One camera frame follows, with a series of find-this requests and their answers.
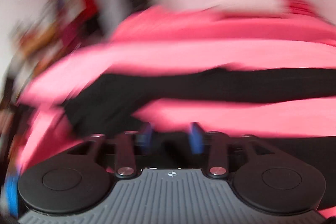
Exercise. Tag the cluttered clothes shelf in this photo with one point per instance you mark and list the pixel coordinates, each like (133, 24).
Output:
(63, 26)

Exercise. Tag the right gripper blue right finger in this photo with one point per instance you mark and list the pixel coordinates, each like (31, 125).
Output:
(196, 138)

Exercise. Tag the white pillow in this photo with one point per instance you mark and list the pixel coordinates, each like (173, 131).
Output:
(250, 7)

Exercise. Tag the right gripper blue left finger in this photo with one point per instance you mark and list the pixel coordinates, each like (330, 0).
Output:
(143, 138)

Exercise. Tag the pink bed blanket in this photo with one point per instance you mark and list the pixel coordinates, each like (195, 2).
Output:
(159, 42)

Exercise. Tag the black pants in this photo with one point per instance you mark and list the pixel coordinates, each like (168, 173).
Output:
(107, 105)

